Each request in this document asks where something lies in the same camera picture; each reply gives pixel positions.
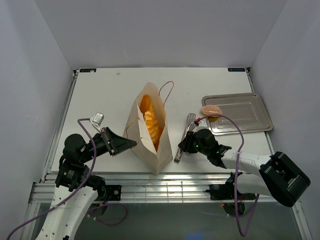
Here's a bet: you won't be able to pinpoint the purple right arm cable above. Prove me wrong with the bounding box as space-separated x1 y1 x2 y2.
193 114 260 237

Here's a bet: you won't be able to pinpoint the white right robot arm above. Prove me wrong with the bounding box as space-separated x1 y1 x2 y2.
178 129 311 207

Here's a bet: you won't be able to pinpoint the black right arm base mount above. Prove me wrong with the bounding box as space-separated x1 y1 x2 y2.
205 184 256 201

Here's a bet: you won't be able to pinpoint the long baguette fake bread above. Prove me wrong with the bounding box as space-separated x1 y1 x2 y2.
140 94 154 115

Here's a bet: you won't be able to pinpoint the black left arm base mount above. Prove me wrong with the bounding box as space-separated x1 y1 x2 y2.
96 185 122 202

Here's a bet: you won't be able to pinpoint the metal bread tongs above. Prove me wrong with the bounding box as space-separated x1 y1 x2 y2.
174 112 197 163

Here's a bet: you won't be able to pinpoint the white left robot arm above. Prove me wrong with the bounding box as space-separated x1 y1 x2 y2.
37 127 137 240

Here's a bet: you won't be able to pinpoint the aluminium frame rail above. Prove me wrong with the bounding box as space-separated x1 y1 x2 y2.
28 172 301 205

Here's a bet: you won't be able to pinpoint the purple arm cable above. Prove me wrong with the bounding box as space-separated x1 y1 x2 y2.
6 117 129 240
193 114 260 237

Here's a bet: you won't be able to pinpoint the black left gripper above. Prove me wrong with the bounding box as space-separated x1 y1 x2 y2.
80 126 137 163

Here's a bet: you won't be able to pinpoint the metal baking tray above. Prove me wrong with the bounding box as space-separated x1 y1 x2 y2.
201 92 274 133

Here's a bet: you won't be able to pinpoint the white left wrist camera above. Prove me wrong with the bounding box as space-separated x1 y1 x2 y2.
89 112 104 133

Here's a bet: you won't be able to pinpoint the beige paper bag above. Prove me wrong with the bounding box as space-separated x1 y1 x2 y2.
123 82 173 175

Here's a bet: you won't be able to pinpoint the ring shaped fake bread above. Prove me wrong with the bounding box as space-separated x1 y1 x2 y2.
144 111 160 144

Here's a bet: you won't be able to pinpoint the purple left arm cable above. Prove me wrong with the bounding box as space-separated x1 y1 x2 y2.
6 117 129 240

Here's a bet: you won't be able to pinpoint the pink sugared fake doughnut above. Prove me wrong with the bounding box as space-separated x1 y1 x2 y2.
201 105 222 116

